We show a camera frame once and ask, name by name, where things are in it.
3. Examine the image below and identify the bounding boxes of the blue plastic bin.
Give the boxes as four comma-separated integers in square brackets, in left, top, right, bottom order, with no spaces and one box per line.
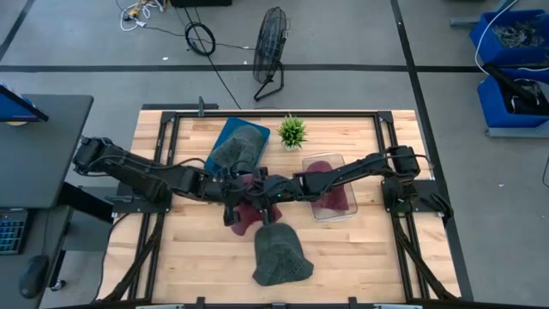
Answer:
[477,68,549,129]
[469,10,549,65]

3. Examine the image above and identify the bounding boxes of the black floor fan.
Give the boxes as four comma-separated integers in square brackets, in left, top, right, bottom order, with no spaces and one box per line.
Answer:
[251,6,291,103]

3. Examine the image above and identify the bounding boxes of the black aluminium table frame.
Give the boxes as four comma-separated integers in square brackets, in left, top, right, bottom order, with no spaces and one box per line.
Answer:
[98,109,462,304]

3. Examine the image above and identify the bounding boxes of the blue plastic tray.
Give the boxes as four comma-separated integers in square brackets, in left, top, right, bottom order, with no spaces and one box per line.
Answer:
[204,116,272,175]

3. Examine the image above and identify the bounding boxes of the coiled black cable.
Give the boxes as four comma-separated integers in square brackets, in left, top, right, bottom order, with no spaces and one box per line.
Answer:
[184,21,218,57]

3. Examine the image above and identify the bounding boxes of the maroon bucket hat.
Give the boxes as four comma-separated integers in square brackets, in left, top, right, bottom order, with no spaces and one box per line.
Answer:
[305,160,351,211]
[230,173,284,237]

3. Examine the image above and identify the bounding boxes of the black box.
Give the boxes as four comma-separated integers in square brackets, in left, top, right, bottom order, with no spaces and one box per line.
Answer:
[170,0,232,8]

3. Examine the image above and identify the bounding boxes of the clear plastic container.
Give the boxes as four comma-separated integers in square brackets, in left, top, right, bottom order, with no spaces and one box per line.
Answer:
[301,152,359,222]

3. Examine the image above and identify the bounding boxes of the green bucket hat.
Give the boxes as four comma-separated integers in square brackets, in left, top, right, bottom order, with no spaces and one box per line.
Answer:
[251,222,315,288]

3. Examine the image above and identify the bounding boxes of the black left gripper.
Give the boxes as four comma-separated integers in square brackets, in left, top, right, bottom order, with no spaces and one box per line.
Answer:
[201,169,259,227]

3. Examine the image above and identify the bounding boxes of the black desk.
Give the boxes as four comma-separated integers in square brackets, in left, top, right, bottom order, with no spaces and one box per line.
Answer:
[0,94,94,309]

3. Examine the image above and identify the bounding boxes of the blue storage crates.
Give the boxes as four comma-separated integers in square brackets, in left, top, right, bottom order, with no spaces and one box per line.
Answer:
[474,0,549,76]

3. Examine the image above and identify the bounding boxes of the black keyboard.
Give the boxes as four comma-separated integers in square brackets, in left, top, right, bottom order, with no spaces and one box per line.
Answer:
[0,209,29,256]

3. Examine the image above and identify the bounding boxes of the small green potted plant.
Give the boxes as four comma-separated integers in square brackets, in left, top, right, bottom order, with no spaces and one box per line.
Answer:
[276,113,309,152]

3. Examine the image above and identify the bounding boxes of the computer monitor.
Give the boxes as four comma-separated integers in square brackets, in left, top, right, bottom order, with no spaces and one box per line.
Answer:
[0,84,50,123]

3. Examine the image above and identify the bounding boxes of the black tool in bin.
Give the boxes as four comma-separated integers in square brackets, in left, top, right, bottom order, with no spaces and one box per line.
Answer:
[484,63,549,108]

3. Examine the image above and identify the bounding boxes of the black computer mouse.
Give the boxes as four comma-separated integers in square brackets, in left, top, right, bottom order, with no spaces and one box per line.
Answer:
[19,254,51,300]

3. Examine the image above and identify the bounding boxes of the grey beanie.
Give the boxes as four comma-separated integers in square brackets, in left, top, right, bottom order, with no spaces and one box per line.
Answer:
[209,124,265,174]

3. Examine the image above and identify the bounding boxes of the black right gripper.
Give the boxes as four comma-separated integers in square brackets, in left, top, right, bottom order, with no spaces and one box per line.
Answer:
[256,166,309,226]

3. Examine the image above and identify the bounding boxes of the white and yellow cable bundle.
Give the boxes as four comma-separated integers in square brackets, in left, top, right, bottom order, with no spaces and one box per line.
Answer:
[115,0,166,32]

